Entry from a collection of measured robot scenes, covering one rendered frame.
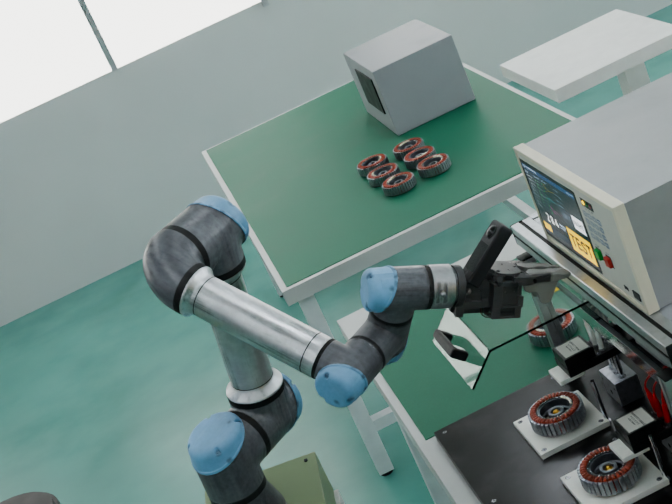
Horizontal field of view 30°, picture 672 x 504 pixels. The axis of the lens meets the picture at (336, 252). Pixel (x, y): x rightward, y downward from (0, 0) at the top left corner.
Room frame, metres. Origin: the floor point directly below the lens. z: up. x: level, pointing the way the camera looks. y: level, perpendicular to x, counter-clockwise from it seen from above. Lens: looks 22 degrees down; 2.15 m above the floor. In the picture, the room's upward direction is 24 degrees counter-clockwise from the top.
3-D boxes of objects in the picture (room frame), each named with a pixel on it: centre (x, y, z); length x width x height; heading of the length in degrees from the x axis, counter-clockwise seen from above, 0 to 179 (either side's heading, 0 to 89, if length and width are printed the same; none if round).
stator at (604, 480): (1.89, -0.29, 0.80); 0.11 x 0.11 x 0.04
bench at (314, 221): (4.39, -0.27, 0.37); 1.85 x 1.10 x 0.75; 5
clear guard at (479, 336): (2.13, -0.28, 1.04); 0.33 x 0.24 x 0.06; 95
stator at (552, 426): (2.13, -0.27, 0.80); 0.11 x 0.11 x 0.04
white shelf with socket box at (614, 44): (2.96, -0.78, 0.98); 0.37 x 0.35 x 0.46; 5
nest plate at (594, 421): (2.13, -0.27, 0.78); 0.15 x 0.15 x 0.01; 5
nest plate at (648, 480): (1.89, -0.29, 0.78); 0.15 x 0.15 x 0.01; 5
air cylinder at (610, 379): (2.14, -0.41, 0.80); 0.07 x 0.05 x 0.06; 5
